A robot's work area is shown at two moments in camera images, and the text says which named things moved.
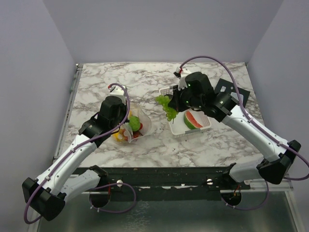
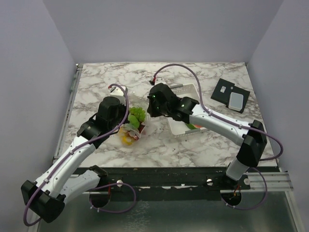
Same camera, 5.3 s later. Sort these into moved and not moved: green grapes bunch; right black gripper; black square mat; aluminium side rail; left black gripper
Moved: right black gripper; green grapes bunch
Not moved: black square mat; aluminium side rail; left black gripper
